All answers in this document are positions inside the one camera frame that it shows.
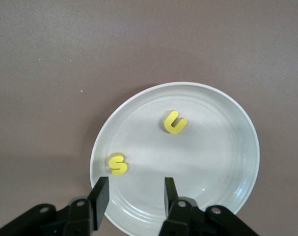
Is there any yellow foam letter s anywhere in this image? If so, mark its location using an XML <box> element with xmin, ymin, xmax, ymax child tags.
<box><xmin>107</xmin><ymin>152</ymin><xmax>129</xmax><ymax>177</ymax></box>

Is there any beige brown plate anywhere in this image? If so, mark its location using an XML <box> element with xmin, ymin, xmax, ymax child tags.
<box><xmin>89</xmin><ymin>82</ymin><xmax>261</xmax><ymax>236</ymax></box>

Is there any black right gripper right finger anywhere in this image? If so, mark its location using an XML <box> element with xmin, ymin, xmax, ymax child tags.
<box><xmin>158</xmin><ymin>177</ymin><xmax>208</xmax><ymax>236</ymax></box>

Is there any yellow foam letter u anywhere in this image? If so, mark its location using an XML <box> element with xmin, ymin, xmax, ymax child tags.
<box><xmin>163</xmin><ymin>110</ymin><xmax>189</xmax><ymax>135</ymax></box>

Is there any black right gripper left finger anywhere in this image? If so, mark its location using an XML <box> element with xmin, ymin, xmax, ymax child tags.
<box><xmin>62</xmin><ymin>176</ymin><xmax>110</xmax><ymax>236</ymax></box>

